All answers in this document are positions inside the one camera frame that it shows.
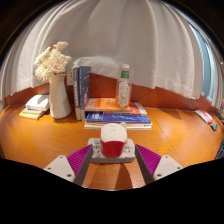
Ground light blue window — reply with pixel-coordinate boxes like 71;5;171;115
191;26;215;101

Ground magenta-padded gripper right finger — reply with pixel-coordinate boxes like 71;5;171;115
134;144;184;185

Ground upright grey book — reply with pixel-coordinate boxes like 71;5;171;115
72;66;83;122

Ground red and white charger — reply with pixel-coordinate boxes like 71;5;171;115
99;122;128;159

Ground white flat book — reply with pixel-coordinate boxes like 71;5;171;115
83;121;153;131

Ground red flat book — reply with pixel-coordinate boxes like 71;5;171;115
112;101;148;117

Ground white ceramic vase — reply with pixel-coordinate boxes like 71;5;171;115
48;73;72;120

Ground blue flat book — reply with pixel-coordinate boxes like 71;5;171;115
85;112;153;125

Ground white and pink flowers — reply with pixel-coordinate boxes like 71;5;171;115
33;41;72;84

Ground orange flat book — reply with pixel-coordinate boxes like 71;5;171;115
84;97;131;113

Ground upright blue book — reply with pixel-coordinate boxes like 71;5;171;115
78;65;92;111

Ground clear green-labelled bottle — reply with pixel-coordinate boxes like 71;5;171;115
115;63;133;109

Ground small yellow book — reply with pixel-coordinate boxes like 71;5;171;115
18;106;46;120

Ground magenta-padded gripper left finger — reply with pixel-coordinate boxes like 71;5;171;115
43;144;95;187

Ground white wall socket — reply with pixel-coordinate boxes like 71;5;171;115
66;68;74;86

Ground small white book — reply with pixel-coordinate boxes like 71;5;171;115
25;94;50;112

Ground white curtain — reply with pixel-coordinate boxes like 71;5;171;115
0;0;214;101

